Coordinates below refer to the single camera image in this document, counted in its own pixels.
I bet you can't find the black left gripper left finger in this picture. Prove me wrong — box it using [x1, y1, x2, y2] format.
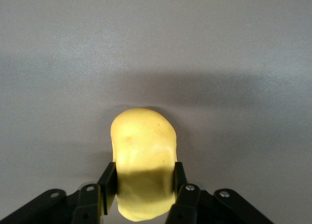
[0, 162, 118, 224]

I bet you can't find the yellow potato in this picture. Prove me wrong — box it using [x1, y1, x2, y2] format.
[110, 108, 177, 222]

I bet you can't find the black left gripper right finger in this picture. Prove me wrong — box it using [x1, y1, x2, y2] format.
[165, 162, 275, 224]

